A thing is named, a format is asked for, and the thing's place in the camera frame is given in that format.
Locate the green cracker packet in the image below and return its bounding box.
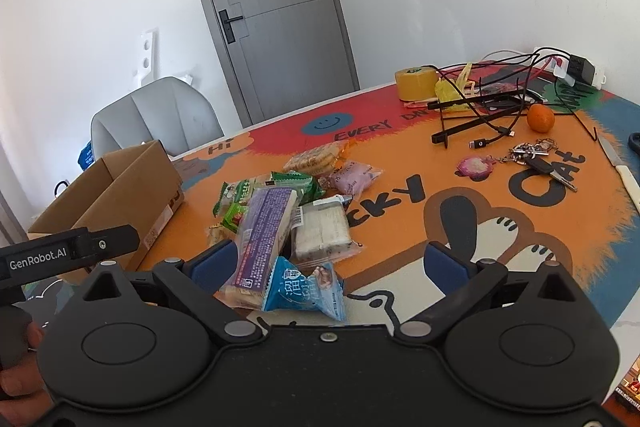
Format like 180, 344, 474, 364
213, 170, 326, 218

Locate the black wire basket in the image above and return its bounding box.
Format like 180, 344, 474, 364
439, 48, 602, 154

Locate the colourful printed table mat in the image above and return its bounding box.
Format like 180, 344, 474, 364
20, 79, 640, 344

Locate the blue snack packet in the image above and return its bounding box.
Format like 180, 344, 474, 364
262, 255, 347, 323

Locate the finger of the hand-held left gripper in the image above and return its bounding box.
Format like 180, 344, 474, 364
86, 224, 141, 262

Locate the pink snack packet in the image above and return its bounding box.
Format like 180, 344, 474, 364
317, 160, 384, 198

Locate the white handled knife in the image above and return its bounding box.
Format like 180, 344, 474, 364
598, 135, 640, 214

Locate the clear white cake packet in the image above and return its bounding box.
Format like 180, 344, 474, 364
289, 195, 362, 266

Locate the cardboard box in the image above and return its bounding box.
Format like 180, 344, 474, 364
27, 140, 185, 286

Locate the small green snack packet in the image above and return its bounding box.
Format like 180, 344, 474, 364
221, 203, 250, 233

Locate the black door handle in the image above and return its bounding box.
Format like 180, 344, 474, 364
218, 9, 245, 44

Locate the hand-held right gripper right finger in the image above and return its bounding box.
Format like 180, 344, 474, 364
395, 241, 583, 349

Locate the black folding stand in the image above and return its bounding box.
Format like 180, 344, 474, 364
430, 77, 542, 146

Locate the grey chair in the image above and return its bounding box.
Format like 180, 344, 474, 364
90, 76, 225, 158

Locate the person's left hand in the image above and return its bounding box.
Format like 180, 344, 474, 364
0, 321, 55, 415

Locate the black charger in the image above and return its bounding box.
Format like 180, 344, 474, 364
564, 55, 596, 83

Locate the key bunch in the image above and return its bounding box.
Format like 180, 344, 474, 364
494, 138, 582, 193

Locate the yellow tape roll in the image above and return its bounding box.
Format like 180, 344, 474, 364
394, 65, 440, 102

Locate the long purple snack packet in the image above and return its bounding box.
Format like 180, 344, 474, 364
218, 186, 300, 311

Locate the clear cookie packet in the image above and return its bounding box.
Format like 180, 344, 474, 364
283, 141, 354, 178

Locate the pink keychain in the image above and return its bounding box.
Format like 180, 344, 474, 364
457, 155, 496, 182

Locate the orange tangerine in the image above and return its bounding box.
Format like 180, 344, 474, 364
526, 103, 556, 133

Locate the yellow plastic bag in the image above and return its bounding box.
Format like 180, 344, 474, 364
433, 62, 474, 113

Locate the blue plastic bag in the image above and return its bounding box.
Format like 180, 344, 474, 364
77, 140, 97, 170

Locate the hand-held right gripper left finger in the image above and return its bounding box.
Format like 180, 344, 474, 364
75, 239, 266, 349

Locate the white power strip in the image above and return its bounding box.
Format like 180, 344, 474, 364
532, 46, 609, 88

